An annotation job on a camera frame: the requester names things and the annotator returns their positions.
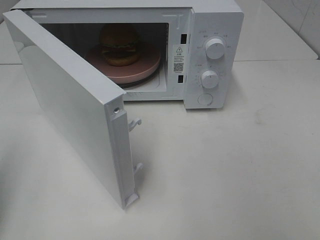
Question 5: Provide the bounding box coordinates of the round white door button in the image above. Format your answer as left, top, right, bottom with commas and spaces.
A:
197, 93, 214, 106

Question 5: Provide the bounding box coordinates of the pink round plate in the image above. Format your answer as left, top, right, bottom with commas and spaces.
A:
85, 42, 161, 85

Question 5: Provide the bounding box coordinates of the white microwave door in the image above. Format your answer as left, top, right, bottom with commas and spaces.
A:
4, 10, 143, 209

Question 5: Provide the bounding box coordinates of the burger with lettuce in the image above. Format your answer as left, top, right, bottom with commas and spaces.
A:
99, 23, 141, 67

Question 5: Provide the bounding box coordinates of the white warning label sticker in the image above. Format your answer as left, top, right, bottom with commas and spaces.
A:
172, 44, 186, 74

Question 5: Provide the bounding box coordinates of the lower white round knob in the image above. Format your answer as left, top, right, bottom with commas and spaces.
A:
200, 70, 220, 89

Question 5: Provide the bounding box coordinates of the white round knob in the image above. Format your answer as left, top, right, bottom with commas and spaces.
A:
205, 37, 225, 60
200, 70, 220, 89

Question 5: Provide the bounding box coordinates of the white microwave oven body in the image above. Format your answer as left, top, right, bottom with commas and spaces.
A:
9, 0, 244, 109

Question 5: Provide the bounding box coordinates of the upper white round knob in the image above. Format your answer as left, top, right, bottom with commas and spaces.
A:
205, 37, 225, 60

